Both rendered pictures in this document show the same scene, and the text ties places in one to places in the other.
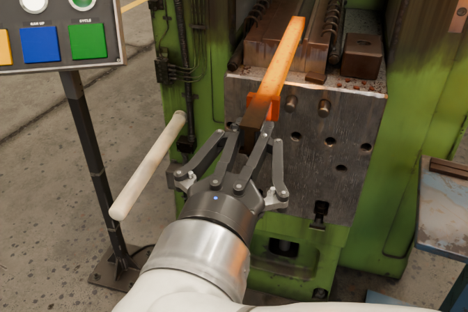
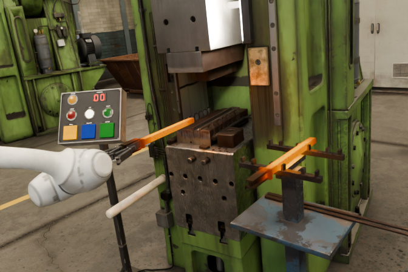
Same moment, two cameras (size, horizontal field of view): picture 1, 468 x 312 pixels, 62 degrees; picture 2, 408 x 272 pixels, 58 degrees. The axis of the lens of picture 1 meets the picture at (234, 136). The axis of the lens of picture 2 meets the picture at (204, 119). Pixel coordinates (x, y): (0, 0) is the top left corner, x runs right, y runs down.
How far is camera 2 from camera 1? 1.03 m
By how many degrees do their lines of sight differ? 28
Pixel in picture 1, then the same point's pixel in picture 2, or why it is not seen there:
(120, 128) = (155, 203)
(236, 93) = (170, 155)
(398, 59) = (257, 140)
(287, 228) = (209, 243)
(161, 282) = not seen: hidden behind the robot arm
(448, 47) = (277, 133)
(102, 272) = not seen: outside the picture
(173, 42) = not seen: hidden behind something
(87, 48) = (105, 133)
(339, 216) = (231, 232)
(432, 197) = (255, 207)
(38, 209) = (91, 244)
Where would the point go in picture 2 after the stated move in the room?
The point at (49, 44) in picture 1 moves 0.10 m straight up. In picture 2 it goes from (91, 131) to (88, 112)
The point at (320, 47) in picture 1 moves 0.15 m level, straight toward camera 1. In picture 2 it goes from (206, 132) to (189, 142)
